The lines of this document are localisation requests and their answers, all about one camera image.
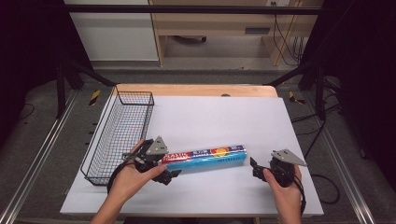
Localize black horizontal frame bar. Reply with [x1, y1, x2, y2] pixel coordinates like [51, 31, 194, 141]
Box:
[61, 4, 322, 16]

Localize white cabinet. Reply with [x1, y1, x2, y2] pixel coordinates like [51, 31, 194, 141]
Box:
[63, 0, 160, 62]

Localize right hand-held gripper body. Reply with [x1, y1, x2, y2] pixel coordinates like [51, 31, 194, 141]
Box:
[262, 148, 308, 189]

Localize light wooden desk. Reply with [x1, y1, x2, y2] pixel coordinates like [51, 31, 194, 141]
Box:
[148, 0, 325, 67]

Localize dark curtain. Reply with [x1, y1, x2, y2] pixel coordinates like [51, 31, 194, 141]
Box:
[299, 0, 396, 190]
[0, 0, 92, 148]

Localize aluminium floor rail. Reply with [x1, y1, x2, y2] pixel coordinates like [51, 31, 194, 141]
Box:
[0, 89, 79, 224]
[302, 91, 377, 224]

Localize black hanging cables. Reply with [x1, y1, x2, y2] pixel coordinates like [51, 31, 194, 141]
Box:
[271, 1, 305, 67]

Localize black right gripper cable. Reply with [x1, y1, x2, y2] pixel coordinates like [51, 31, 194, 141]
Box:
[290, 172, 308, 217]

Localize black floor cable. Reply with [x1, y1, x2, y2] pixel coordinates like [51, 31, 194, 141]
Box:
[290, 77, 343, 205]

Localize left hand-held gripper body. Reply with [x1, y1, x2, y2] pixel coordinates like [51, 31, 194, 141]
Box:
[121, 135, 171, 175]

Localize black metal stand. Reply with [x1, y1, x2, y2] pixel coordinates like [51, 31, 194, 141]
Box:
[263, 59, 329, 121]
[55, 54, 118, 119]

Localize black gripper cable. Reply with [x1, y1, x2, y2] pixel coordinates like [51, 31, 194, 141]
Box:
[290, 172, 308, 217]
[106, 158, 134, 194]

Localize wooden table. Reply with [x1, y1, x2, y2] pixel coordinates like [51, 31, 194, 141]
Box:
[111, 82, 279, 98]

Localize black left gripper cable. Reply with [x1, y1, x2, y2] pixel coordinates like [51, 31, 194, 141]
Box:
[106, 158, 134, 194]

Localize person's left hand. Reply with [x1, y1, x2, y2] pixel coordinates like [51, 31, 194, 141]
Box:
[106, 138, 168, 202]

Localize white table mat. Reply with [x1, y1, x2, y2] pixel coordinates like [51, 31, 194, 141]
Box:
[60, 95, 325, 218]

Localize blue plastic wrap box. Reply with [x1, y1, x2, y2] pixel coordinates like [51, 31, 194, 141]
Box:
[160, 144, 248, 172]

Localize yellow black tape marker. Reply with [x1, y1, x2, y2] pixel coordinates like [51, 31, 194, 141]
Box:
[89, 89, 102, 106]
[288, 91, 306, 105]

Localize black wire basket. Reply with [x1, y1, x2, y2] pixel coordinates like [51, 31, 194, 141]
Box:
[79, 85, 156, 187]

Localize person's right hand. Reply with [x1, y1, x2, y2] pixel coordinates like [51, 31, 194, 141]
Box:
[262, 164, 304, 216]

